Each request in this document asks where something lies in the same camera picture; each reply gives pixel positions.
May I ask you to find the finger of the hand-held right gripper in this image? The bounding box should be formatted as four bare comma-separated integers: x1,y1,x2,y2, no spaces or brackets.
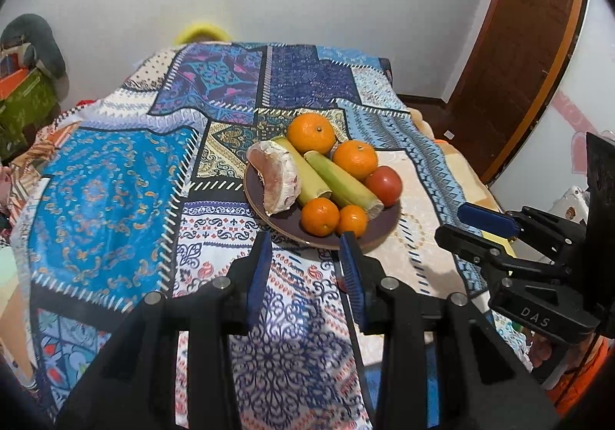
434,223,570,281
456,202,584,251

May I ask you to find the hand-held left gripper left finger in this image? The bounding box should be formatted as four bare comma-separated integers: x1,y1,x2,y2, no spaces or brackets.
58,232,274,430

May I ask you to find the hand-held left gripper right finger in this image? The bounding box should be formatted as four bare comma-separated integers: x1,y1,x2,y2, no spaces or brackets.
338,231,559,430

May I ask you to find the small tangerine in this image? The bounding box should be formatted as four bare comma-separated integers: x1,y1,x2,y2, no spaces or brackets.
301,198,341,237
336,205,369,239

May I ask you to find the dark purple round plate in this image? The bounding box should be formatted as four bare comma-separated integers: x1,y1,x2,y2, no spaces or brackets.
243,156,402,251

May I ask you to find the yellow-green sugarcane piece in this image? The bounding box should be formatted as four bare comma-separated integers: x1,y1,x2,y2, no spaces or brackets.
274,137,332,207
304,150,385,222

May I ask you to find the red tomato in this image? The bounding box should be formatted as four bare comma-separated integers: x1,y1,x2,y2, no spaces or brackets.
364,166,403,208

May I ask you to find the peeled pomelo segment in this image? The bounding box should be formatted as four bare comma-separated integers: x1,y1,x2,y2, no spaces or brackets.
246,140,301,217

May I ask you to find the large orange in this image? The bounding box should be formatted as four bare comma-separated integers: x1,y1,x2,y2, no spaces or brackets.
332,140,379,180
287,113,336,156

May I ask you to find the person's right forearm orange sleeve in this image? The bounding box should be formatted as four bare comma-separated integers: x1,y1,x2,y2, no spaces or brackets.
548,339,615,417

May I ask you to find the person's right hand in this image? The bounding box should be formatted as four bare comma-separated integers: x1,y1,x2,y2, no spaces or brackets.
529,329,559,370

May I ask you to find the yellow fleece blanket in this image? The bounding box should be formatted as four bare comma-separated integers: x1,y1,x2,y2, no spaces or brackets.
408,108,505,243

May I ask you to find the white wardrobe sliding door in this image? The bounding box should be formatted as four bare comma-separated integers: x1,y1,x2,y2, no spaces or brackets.
490,0,615,239

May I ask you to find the blue patchwork blanket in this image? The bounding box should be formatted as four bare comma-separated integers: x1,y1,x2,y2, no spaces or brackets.
10,41,491,430

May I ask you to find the brown wooden door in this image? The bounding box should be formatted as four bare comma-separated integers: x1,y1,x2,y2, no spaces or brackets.
452,0,587,181

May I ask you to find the yellow curved foam piece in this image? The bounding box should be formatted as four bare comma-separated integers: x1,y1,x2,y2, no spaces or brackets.
174,21,231,45

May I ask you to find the orange patterned quilt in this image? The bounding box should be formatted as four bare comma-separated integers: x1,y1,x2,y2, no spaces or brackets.
10,118,82,200

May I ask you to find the green patterned storage box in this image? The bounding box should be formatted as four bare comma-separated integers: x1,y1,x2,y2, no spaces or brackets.
0,70,61,162

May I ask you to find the orange box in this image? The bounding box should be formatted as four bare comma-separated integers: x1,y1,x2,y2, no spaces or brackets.
0,67,30,99

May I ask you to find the grey plush toy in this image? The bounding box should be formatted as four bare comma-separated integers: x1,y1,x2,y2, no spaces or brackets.
0,13,65,78

